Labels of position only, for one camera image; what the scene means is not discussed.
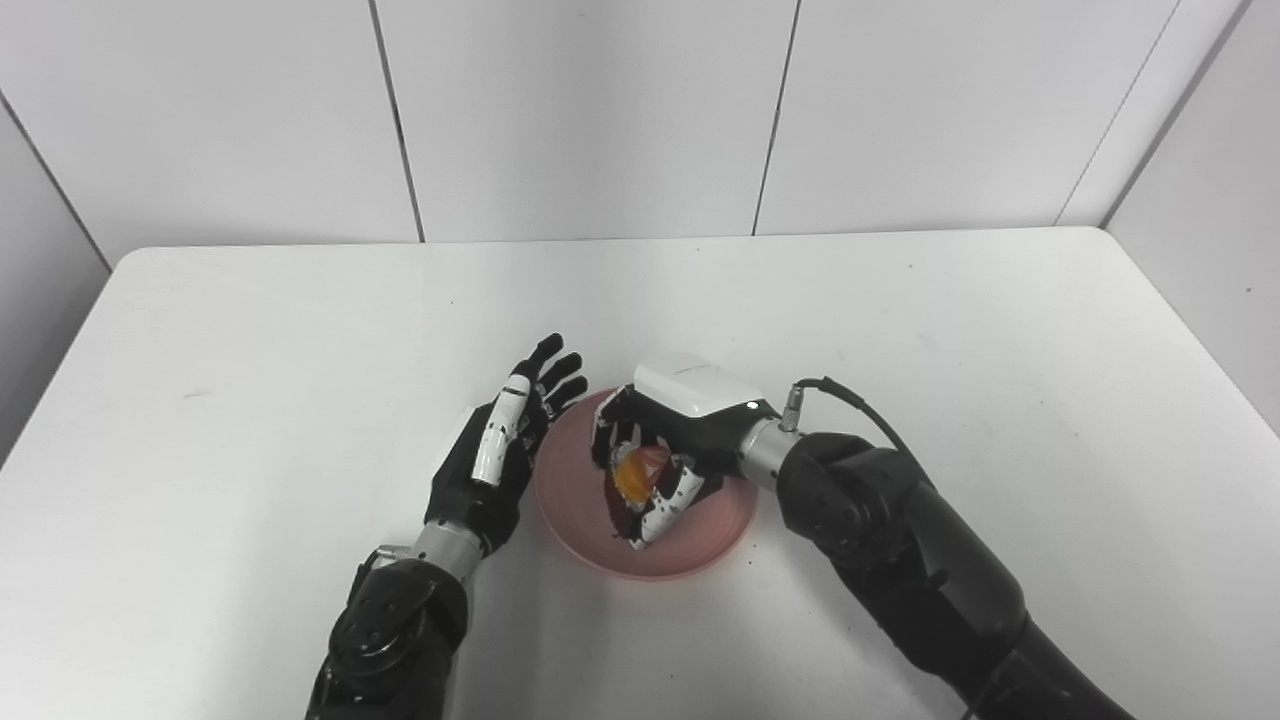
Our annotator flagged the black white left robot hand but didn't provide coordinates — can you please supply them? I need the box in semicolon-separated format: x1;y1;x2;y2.
424;333;589;556

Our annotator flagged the pink round plate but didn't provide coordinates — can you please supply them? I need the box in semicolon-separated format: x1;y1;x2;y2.
533;388;758;581

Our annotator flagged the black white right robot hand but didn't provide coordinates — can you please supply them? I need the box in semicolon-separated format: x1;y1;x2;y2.
592;352;781;551

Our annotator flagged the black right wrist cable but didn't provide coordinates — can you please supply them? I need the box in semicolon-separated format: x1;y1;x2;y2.
780;377;916;461

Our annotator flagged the chocolate cake slice with fruit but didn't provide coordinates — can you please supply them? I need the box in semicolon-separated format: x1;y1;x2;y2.
605;445;673;513

